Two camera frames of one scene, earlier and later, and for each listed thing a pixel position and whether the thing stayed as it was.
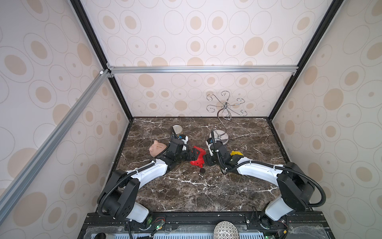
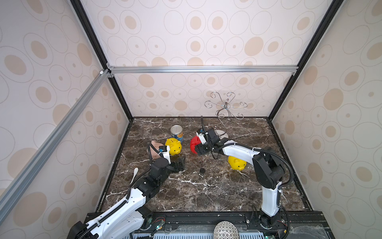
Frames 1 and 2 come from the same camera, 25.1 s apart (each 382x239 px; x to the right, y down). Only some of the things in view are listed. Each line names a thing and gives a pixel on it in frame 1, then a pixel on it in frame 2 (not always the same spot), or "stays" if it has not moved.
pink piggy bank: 156,148 stays
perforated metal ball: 226,229 stays
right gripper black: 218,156 → 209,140
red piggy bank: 200,161 → 195,141
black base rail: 307,225 stays
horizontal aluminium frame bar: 112,70 stays
